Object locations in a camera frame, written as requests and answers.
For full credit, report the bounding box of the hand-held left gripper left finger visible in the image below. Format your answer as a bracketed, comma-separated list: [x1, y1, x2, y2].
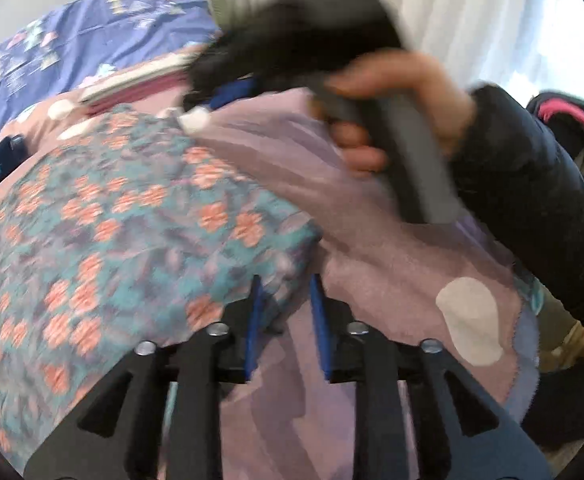
[24, 275, 273, 480]

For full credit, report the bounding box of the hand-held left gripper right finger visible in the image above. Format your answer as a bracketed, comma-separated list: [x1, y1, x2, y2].
[309, 274, 555, 480]

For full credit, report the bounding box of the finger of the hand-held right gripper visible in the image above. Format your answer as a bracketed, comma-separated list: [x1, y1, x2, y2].
[182, 75, 269, 117]

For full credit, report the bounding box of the teal floral shirt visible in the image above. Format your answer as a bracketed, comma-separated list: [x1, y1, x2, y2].
[0, 102, 323, 461]

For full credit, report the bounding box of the person's right forearm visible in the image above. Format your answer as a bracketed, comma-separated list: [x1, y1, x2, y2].
[444, 85, 584, 337]

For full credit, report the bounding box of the person's right hand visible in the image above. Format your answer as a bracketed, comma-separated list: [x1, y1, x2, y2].
[329, 51, 476, 176]

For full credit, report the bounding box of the green pillow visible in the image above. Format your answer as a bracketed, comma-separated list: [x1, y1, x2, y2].
[207, 0, 253, 43]

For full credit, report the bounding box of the folded pink garment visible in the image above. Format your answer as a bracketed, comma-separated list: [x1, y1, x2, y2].
[87, 75, 193, 117]

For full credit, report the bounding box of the pink polka-dot blanket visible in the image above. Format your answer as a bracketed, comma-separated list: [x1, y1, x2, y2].
[0, 75, 543, 480]

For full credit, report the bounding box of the white curtain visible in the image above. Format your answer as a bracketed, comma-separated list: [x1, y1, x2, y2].
[362, 0, 584, 107]

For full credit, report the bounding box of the purple tree-print pillowcase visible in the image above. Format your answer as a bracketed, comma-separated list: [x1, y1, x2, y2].
[0, 0, 223, 157]

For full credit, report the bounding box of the person's leg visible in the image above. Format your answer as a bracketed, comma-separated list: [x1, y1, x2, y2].
[519, 345, 584, 454]

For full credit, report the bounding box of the black pink bag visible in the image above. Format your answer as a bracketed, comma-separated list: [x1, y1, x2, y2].
[524, 87, 584, 162]

